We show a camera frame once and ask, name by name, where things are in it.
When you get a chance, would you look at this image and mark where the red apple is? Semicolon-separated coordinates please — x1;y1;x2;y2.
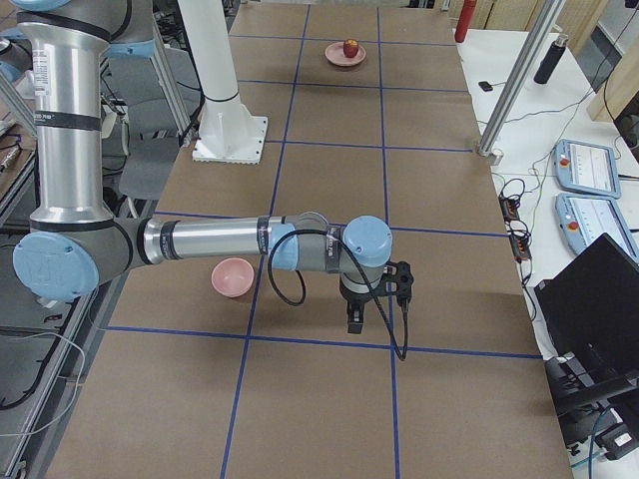
342;38;359;59

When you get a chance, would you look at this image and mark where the aluminium frame post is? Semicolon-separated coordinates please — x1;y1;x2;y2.
475;0;566;167

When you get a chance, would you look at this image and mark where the white pedestal column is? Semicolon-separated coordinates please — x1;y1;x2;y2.
179;0;269;165

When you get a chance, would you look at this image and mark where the pink plate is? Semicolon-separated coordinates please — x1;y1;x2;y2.
324;42;367;68

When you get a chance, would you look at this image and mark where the far orange black hub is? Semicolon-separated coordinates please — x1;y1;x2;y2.
498;196;519;223

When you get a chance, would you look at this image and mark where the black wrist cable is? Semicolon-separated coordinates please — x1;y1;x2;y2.
268;228;409;361

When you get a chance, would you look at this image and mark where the black laptop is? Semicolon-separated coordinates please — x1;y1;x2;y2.
533;232;639;380

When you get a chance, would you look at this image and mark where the red bottle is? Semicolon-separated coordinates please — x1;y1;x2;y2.
454;0;477;43

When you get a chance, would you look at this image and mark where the small black device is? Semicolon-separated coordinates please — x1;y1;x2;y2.
478;81;493;92

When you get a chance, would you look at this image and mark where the pink bowl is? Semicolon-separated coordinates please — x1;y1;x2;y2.
211;257;255;298

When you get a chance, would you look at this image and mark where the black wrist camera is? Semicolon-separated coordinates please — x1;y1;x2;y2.
382;260;414;305

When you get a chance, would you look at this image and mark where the orange black hub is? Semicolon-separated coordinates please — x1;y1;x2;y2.
509;234;532;263
498;196;519;223

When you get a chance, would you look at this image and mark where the far blue teach pendant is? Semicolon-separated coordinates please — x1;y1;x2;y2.
553;139;621;199

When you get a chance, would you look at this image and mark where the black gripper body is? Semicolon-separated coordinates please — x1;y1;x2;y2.
339;276;372;309

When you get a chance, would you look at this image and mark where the blue teach pendant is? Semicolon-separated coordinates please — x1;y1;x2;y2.
555;194;638;259
553;139;621;199

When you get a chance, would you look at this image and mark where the near blue teach pendant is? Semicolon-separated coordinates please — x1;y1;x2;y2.
555;194;638;259

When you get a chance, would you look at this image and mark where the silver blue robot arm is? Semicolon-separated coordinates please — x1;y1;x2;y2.
13;1;397;333

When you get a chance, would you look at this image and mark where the black bottle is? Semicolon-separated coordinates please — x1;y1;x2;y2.
533;34;569;85

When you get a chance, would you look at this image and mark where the near orange black hub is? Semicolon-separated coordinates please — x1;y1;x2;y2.
509;234;532;263

